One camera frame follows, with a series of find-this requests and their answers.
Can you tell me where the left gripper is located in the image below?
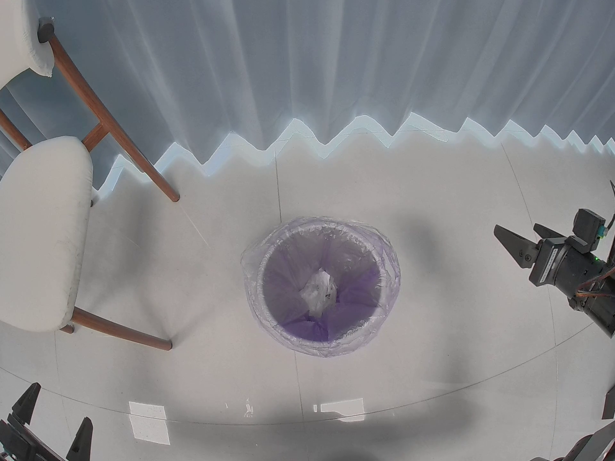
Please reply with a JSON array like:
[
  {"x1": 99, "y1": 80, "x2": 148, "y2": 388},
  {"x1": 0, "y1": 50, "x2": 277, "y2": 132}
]
[{"x1": 0, "y1": 383, "x2": 94, "y2": 461}]

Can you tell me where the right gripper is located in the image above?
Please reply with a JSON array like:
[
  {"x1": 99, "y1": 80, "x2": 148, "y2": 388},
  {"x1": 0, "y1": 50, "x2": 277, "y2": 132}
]
[{"x1": 494, "y1": 223, "x2": 615, "y2": 302}]

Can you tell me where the purple plastic bag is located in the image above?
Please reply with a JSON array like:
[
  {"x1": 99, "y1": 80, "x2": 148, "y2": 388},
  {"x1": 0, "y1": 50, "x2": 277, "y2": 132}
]
[{"x1": 240, "y1": 215, "x2": 402, "y2": 358}]

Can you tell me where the clear plastic wrapper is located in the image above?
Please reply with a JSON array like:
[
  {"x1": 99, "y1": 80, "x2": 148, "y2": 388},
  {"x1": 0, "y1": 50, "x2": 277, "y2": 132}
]
[{"x1": 300, "y1": 268, "x2": 338, "y2": 319}]

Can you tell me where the white trash bin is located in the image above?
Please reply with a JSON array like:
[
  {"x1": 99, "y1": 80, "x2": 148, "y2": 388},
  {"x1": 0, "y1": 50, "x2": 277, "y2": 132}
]
[{"x1": 258, "y1": 224, "x2": 389, "y2": 349}]

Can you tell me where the wooden chair with white cushions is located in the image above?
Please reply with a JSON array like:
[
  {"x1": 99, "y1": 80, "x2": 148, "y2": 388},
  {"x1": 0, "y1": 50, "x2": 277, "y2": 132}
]
[{"x1": 0, "y1": 0, "x2": 181, "y2": 352}]

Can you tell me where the white curtain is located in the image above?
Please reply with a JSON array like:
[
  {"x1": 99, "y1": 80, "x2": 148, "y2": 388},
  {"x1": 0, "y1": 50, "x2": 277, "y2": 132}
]
[{"x1": 0, "y1": 0, "x2": 615, "y2": 196}]

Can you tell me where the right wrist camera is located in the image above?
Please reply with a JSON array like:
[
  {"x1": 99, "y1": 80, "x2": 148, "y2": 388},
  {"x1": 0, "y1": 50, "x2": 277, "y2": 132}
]
[{"x1": 573, "y1": 208, "x2": 607, "y2": 254}]

